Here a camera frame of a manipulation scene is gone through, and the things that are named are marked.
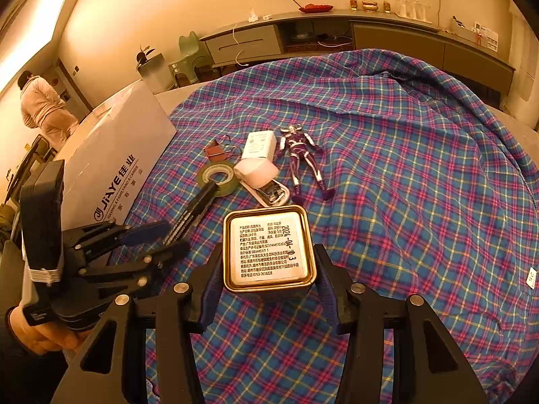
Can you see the green tape roll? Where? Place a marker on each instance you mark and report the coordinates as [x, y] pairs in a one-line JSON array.
[[222, 174]]

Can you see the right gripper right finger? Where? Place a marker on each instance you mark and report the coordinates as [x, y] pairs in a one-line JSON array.
[[340, 308]]

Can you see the white usb charger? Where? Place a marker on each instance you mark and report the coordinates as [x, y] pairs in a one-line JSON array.
[[260, 144]]

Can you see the person in pink clothes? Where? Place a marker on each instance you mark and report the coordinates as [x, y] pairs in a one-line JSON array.
[[42, 108]]

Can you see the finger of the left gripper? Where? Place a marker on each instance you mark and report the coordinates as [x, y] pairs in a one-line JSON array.
[[137, 276], [89, 242]]

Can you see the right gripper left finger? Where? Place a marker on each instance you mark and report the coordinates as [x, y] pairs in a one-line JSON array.
[[199, 296]]

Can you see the white pink stapler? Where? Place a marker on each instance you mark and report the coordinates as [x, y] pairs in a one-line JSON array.
[[258, 177]]

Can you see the black marker pen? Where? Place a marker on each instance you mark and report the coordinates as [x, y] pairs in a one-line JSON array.
[[193, 213]]

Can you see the purple silver action figure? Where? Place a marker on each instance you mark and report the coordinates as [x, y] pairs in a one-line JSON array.
[[299, 145]]

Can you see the red pouch on cabinet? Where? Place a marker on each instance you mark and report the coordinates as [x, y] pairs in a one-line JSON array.
[[315, 9]]

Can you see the green plastic chair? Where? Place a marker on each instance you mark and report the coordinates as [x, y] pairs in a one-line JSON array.
[[194, 54]]

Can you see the gold square tin can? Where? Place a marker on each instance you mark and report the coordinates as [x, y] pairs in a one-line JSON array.
[[268, 253]]

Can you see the pink binder clips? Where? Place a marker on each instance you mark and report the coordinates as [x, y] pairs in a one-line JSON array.
[[222, 149]]

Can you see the person's left hand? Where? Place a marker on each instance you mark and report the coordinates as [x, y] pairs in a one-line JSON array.
[[48, 337]]

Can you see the long grey tv cabinet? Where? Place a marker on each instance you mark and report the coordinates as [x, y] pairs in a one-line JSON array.
[[297, 34]]

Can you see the plaid blue pink cloth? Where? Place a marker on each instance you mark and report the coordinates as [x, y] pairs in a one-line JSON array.
[[433, 195]]

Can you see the white cardboard box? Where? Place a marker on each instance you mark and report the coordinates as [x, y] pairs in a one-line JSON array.
[[110, 156]]

